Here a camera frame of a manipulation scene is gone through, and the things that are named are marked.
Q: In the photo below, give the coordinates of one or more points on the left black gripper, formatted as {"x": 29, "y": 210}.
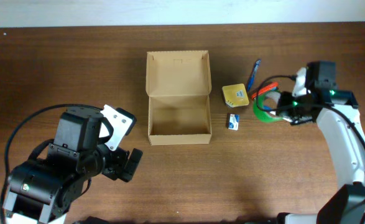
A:
{"x": 120, "y": 166}

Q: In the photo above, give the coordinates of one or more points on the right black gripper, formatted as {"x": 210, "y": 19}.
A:
{"x": 285, "y": 109}

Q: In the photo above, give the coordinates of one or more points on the green tape roll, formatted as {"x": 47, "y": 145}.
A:
{"x": 263, "y": 116}

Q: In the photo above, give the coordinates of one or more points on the brown cardboard box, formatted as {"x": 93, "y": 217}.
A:
{"x": 178, "y": 84}

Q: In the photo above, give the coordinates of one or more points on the yellow sticky note pad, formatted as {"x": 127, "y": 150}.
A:
{"x": 235, "y": 95}

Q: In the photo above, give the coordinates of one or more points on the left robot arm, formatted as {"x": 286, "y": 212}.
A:
{"x": 33, "y": 192}

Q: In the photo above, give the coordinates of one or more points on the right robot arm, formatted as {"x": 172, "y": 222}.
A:
{"x": 341, "y": 127}

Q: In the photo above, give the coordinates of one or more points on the blue ballpoint pen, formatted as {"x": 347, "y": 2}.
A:
{"x": 252, "y": 76}

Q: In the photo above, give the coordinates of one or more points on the white blue staples box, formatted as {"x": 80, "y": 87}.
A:
{"x": 233, "y": 122}

